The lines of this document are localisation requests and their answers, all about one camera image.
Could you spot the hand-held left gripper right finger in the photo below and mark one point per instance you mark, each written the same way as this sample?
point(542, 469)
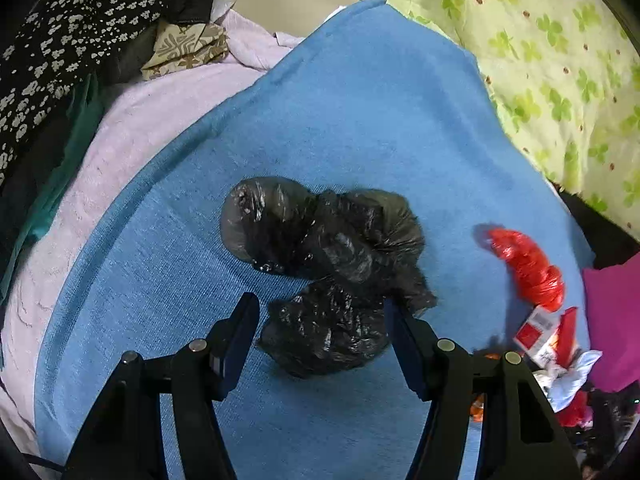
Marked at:
point(400, 342)

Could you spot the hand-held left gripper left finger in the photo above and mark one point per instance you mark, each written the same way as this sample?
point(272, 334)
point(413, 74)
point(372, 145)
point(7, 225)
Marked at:
point(242, 342)

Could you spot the knotted black plastic bag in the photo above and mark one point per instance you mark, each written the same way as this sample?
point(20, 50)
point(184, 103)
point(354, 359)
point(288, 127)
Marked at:
point(325, 230)

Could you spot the red and white small box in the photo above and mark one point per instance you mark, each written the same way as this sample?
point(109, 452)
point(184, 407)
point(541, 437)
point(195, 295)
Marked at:
point(535, 332)

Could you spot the red plastic bag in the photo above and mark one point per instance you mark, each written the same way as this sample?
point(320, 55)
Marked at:
point(530, 265)

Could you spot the red wrapper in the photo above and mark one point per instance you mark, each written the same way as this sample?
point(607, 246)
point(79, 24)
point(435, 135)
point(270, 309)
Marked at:
point(567, 335)

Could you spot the magenta cushion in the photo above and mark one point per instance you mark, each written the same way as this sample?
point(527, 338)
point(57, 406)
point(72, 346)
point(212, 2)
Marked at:
point(615, 320)

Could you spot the blue towel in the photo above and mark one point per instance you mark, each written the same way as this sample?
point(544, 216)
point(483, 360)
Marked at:
point(350, 110)

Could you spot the pink towel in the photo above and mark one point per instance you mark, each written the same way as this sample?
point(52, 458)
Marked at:
point(125, 125)

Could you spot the teal cloth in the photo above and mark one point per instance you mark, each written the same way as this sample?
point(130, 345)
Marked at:
point(65, 160)

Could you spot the beige leaf pattern cloth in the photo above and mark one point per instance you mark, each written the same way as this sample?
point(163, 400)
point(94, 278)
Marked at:
point(185, 47)

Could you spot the green clover print quilt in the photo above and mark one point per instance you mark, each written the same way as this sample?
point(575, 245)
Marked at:
point(525, 35)

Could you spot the beige pillow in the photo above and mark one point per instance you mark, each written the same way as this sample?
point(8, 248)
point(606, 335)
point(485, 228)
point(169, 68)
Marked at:
point(280, 5)

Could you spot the black white floral cloth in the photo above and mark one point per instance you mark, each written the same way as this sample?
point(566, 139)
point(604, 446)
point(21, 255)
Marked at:
point(60, 35)

